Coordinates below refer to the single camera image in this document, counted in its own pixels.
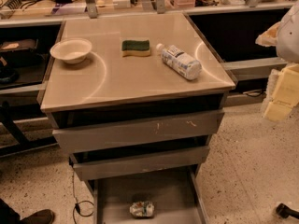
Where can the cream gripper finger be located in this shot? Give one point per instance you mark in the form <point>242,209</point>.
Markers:
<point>269,37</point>
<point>282,92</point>

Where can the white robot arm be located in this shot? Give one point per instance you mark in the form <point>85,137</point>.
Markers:
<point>287,46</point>

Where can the steel drawer cabinet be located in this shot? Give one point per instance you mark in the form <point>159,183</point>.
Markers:
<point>108,87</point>

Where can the bottom drawer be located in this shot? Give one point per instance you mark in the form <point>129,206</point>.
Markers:
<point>173,192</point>

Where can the drawer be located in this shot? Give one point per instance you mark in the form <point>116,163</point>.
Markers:
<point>138,131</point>
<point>141,163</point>
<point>173,192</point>

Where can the middle drawer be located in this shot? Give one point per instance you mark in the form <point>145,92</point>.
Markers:
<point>141,163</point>

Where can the top drawer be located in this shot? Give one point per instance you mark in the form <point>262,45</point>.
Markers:
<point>138,131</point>

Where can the plastic water bottle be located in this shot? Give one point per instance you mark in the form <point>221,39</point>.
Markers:
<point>180,61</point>

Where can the black caster wheel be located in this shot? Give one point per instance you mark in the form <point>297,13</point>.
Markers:
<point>284,211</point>

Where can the green yellow sponge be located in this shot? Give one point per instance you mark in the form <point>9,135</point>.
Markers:
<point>139,48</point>

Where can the white bowl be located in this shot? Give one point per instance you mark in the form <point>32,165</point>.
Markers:
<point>71,51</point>

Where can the brown shoe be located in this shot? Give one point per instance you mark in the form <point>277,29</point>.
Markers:
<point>45,216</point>

